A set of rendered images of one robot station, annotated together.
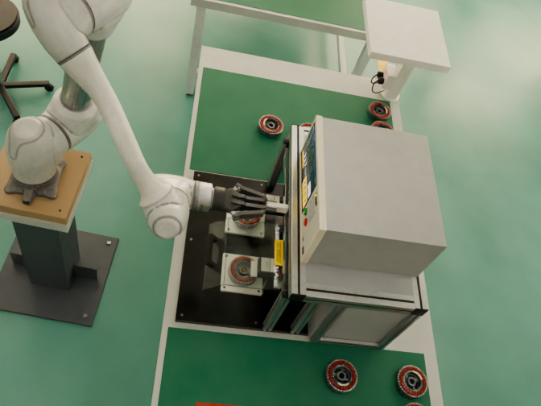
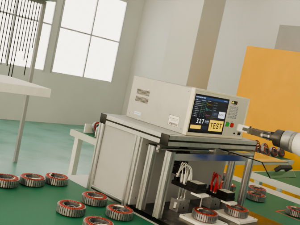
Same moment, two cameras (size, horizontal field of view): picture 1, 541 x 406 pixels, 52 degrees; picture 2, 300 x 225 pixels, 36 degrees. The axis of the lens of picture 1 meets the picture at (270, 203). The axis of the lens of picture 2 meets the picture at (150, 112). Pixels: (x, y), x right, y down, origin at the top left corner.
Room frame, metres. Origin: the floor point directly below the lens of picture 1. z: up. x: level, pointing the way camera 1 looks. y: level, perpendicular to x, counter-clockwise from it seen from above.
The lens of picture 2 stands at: (2.41, 1.57, 1.34)
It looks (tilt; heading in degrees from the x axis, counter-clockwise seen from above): 5 degrees down; 240
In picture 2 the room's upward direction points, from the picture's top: 12 degrees clockwise
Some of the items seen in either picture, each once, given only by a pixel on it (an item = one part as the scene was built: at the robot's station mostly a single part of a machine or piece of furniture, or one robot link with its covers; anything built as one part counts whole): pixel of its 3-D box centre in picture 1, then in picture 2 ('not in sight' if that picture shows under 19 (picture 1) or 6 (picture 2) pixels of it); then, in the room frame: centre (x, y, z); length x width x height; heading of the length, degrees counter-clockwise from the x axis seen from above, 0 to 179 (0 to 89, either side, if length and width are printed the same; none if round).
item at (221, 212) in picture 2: (241, 274); (235, 215); (0.96, 0.00, 0.78); 0.15 x 0.15 x 0.01; 17
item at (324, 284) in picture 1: (352, 213); (181, 132); (1.17, -0.27, 1.09); 0.68 x 0.44 x 0.05; 17
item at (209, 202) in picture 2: not in sight; (211, 201); (1.00, -0.14, 0.80); 0.07 x 0.05 x 0.06; 17
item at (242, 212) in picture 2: not in sight; (236, 210); (0.96, 0.00, 0.80); 0.11 x 0.11 x 0.04
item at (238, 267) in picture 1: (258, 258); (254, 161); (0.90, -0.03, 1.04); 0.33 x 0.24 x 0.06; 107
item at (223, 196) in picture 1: (226, 200); (274, 137); (0.96, 0.13, 1.18); 0.09 x 0.08 x 0.07; 107
